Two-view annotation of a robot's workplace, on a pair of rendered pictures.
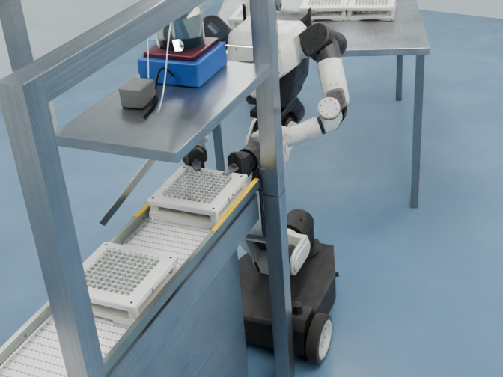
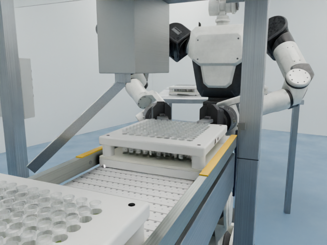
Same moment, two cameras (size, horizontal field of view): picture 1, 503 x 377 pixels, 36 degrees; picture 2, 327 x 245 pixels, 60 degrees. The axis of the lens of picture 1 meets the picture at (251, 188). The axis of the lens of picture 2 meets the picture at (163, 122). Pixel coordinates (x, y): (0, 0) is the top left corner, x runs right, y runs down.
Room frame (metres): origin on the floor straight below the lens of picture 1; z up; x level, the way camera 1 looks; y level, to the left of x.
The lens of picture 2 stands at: (1.52, 0.22, 1.10)
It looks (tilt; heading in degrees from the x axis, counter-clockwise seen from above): 10 degrees down; 357
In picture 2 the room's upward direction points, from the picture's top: straight up
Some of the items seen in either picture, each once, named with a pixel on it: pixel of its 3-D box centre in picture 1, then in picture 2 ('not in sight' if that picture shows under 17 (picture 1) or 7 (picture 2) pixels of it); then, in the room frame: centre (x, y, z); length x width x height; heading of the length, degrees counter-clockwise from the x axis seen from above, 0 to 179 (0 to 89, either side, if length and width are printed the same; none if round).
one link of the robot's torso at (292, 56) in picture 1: (273, 55); (224, 59); (2.83, -0.12, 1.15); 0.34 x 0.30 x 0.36; 65
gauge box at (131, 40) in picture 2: not in sight; (136, 36); (2.32, 0.25, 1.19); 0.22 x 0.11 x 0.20; 154
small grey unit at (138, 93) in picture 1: (139, 91); not in sight; (2.06, 0.29, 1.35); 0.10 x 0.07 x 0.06; 154
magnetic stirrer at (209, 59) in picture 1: (180, 58); not in sight; (2.27, 0.18, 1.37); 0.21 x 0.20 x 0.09; 64
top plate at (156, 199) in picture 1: (198, 189); (169, 133); (2.20, 0.17, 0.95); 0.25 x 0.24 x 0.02; 65
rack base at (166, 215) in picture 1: (199, 202); (168, 152); (2.20, 0.17, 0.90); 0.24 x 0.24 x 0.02; 65
